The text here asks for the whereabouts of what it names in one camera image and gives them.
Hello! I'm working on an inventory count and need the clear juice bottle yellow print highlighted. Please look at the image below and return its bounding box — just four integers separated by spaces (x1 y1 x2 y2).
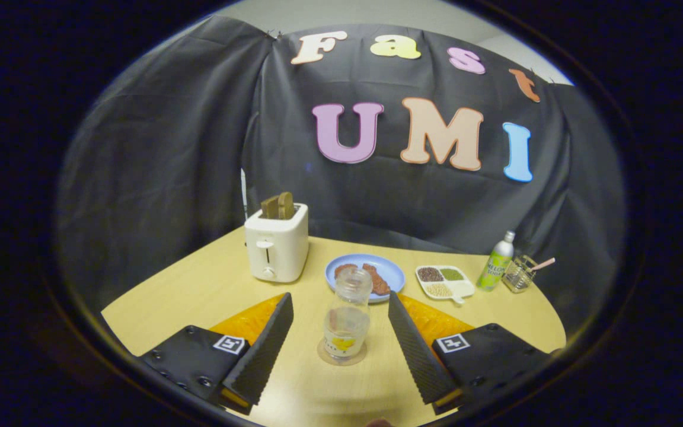
324 267 374 360

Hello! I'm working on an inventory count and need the wooden table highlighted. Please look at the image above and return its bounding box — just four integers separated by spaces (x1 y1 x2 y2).
101 227 567 427

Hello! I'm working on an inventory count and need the black backdrop cloth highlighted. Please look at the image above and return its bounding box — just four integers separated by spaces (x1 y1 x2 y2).
57 15 627 333

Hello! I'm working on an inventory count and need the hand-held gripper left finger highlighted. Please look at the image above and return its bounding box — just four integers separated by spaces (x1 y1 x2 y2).
139 292 295 416

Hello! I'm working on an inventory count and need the clear ribbed glass cup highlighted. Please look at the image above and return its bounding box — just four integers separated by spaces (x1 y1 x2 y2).
502 255 538 294

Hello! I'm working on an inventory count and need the round tan coaster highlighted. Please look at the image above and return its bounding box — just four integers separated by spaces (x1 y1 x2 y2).
317 338 368 367

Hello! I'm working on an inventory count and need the white divided dish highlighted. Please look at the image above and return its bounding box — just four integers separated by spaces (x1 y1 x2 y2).
415 265 476 305

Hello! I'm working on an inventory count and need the white toaster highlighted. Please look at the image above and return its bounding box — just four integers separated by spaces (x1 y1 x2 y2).
244 203 309 283

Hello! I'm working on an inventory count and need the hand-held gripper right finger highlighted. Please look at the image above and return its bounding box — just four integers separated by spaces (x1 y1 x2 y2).
388 291 556 416

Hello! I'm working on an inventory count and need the green label drink bottle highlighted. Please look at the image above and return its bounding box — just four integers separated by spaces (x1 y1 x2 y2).
476 231 516 292

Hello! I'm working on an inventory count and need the blue plate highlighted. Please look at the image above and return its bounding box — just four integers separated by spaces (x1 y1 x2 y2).
325 254 406 304

